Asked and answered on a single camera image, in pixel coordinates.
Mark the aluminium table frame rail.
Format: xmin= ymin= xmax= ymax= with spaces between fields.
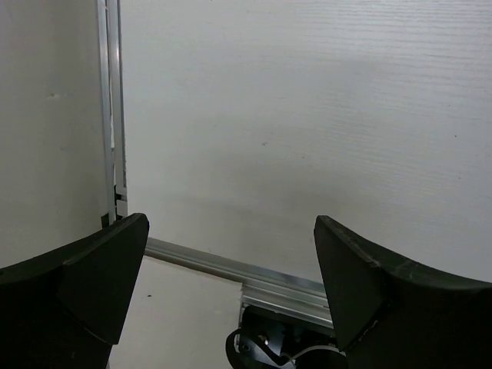
xmin=96 ymin=1 xmax=333 ymax=327

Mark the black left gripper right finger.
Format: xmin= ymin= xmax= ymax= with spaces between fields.
xmin=314 ymin=215 xmax=491 ymax=368

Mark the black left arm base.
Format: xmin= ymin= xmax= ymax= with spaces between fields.
xmin=225 ymin=305 xmax=348 ymax=369

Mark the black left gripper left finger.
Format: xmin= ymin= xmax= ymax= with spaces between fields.
xmin=1 ymin=213 xmax=149 ymax=368

